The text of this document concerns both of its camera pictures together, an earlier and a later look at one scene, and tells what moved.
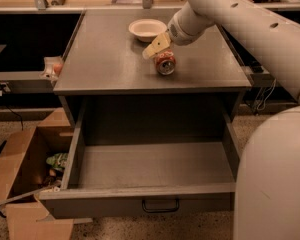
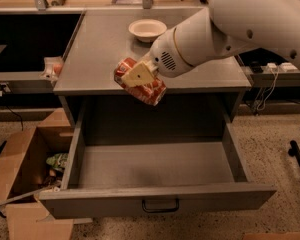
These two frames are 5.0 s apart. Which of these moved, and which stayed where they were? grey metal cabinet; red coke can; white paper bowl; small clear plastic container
Moved: red coke can
Stayed: white paper bowl; grey metal cabinet; small clear plastic container
